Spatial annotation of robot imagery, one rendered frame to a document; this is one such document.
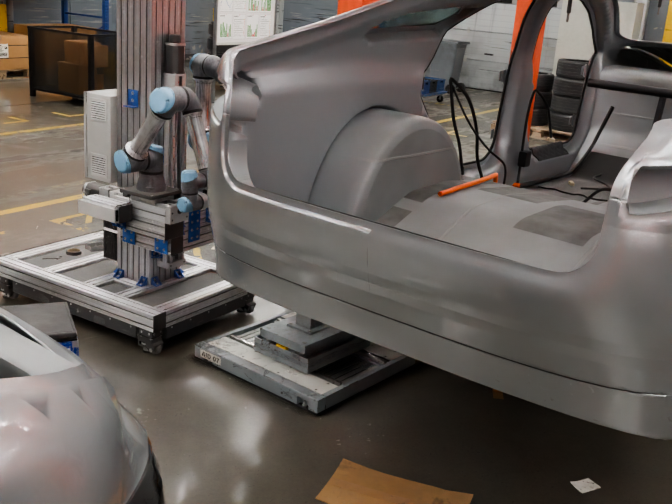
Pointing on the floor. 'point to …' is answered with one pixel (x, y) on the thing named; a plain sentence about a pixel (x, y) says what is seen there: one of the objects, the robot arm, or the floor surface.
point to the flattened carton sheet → (382, 489)
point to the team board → (242, 23)
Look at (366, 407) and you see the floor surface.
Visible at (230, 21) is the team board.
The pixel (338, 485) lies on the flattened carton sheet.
